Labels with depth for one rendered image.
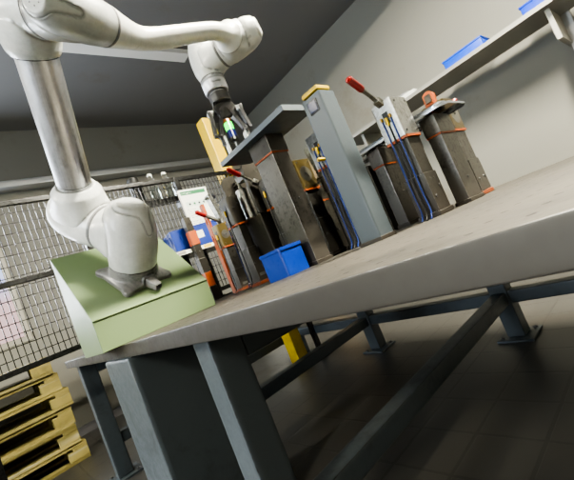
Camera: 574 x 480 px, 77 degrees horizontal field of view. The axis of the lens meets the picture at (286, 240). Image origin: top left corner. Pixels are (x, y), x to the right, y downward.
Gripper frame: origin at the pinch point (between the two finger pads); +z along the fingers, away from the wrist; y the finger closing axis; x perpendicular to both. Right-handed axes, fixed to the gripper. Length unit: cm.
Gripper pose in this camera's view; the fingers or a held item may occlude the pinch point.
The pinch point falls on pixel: (238, 144)
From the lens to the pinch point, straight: 136.8
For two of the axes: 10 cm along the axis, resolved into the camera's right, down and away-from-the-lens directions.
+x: -2.6, 1.7, 9.5
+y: 8.9, -3.4, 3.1
